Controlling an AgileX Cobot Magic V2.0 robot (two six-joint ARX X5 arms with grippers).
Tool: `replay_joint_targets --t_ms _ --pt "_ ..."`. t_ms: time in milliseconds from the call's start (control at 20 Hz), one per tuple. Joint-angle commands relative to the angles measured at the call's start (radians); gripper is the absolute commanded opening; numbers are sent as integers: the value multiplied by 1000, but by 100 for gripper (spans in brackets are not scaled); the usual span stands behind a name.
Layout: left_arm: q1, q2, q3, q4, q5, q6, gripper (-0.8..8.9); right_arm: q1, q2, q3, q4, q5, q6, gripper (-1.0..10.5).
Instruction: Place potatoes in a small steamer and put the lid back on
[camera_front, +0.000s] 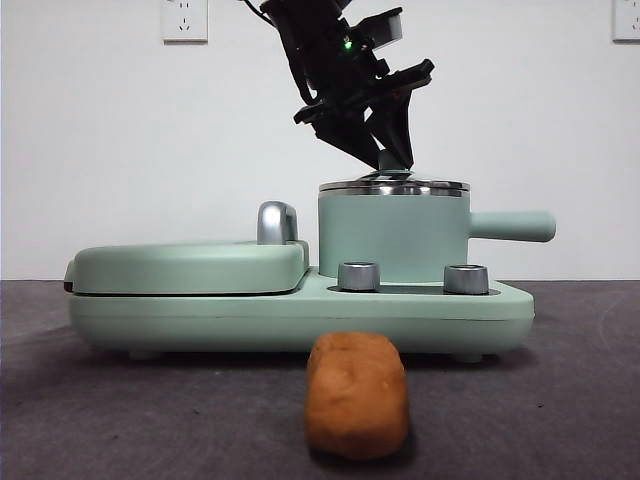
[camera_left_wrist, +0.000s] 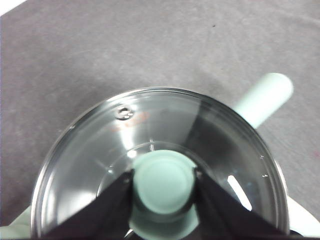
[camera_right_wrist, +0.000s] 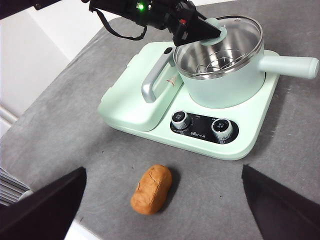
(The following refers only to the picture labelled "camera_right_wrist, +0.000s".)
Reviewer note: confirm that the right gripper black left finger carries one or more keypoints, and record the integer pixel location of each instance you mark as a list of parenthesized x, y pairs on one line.
[(42, 215)]

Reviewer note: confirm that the brown potato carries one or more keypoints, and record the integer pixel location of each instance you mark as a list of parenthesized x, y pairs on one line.
[(152, 192)]

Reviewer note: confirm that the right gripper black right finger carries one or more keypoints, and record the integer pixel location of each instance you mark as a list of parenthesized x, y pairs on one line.
[(287, 212)]

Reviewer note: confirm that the mint green hinged griddle cover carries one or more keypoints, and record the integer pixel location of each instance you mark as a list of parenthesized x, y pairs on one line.
[(125, 107)]

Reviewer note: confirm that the grey ribbed metal panel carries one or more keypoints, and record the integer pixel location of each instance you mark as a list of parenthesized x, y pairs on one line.
[(10, 185)]

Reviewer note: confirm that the glass lid with green knob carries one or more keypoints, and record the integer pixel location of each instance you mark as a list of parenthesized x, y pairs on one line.
[(223, 37)]

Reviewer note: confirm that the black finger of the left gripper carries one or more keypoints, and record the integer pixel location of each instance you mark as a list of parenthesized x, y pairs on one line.
[(197, 30)]

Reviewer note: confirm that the mint green breakfast maker base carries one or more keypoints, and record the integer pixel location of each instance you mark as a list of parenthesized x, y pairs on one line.
[(200, 147)]

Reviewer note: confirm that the grey felt table cloth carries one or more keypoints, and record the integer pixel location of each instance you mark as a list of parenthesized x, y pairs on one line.
[(75, 112)]

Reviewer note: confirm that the silver control knob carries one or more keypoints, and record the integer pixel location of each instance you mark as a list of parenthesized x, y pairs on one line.
[(180, 119), (222, 128)]

